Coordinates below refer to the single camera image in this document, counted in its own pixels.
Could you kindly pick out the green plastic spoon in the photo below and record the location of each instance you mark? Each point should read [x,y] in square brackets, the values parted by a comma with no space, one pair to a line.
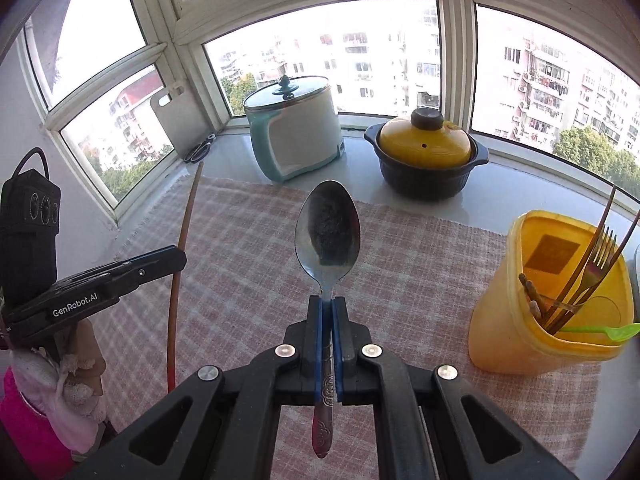
[615,334]

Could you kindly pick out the metal spoon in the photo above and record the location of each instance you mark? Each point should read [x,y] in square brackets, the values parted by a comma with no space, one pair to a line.
[327,243]

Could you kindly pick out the pink checkered cloth mat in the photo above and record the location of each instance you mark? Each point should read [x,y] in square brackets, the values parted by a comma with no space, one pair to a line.
[415,284]

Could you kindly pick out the metal fork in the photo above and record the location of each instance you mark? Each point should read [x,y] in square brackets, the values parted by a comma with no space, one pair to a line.
[596,269]

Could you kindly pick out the black camera box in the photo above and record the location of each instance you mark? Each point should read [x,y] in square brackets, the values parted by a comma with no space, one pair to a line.
[30,214]

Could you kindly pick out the white floral rice cooker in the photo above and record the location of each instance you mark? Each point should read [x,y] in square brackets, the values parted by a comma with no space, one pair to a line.
[635,275]

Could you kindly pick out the black pot yellow lid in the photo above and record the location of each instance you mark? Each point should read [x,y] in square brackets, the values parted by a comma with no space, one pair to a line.
[425,156]

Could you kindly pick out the black scissors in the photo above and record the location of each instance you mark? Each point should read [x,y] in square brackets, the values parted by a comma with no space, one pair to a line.
[200,151]

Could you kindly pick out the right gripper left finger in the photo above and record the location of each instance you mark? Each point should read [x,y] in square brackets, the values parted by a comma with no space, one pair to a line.
[216,424]

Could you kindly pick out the left gloved hand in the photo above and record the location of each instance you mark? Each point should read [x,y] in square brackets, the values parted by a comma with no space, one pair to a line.
[69,393]

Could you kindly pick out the white cutting board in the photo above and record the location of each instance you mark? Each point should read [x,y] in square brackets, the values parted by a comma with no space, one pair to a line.
[177,109]

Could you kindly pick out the yellow plastic utensil container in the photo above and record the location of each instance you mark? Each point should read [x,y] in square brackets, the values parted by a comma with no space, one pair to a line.
[505,337]

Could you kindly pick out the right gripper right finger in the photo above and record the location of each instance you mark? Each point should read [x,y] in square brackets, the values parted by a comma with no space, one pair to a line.
[431,424]

